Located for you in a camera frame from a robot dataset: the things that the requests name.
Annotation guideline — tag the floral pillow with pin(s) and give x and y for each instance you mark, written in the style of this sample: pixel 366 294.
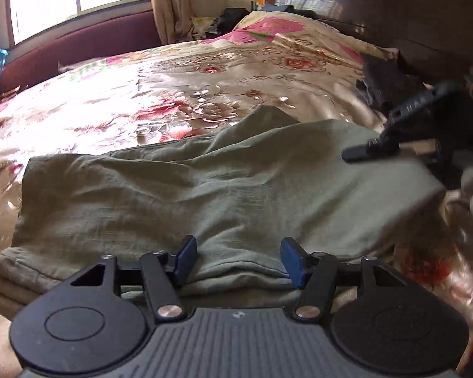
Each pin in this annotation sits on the floral pillow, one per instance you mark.
pixel 266 29

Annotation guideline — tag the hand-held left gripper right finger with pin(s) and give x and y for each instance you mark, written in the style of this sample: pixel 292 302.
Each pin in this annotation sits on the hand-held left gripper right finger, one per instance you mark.
pixel 292 262

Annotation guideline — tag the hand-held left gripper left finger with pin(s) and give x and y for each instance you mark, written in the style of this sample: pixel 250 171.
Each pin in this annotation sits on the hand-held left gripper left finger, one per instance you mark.
pixel 186 260

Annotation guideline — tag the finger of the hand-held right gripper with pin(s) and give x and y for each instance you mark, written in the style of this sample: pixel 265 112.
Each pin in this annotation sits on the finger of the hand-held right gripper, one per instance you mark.
pixel 364 152
pixel 412 106

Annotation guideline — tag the dark cloth pile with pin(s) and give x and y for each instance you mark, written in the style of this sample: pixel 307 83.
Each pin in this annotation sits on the dark cloth pile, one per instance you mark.
pixel 378 78

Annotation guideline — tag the black bag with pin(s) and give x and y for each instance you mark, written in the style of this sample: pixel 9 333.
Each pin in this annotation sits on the black bag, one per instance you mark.
pixel 232 19

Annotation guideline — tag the blue plastic bag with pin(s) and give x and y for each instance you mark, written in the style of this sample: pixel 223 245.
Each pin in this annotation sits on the blue plastic bag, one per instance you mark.
pixel 0 54

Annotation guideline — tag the grey-green pants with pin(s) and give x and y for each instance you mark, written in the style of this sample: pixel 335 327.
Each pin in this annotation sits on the grey-green pants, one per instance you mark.
pixel 228 189

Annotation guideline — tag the floral satin bedspread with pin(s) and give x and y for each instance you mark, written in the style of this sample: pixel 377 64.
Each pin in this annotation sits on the floral satin bedspread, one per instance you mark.
pixel 181 90

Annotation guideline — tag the dark wooden headboard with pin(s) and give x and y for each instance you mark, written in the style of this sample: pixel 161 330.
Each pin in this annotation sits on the dark wooden headboard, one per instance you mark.
pixel 378 15

